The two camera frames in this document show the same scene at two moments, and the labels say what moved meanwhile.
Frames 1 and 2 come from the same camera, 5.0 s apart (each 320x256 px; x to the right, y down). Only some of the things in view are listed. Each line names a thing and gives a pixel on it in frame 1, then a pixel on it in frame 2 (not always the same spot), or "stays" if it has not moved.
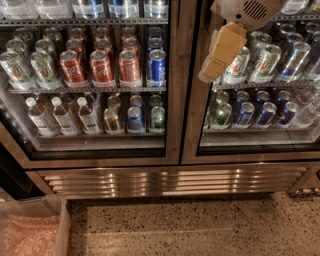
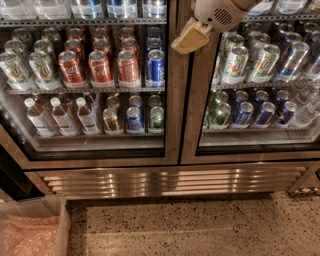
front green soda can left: x=16 y=71 stays
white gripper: x=248 y=11 -> x=216 y=13
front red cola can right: x=129 y=69 stays
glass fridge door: x=91 y=82 stays
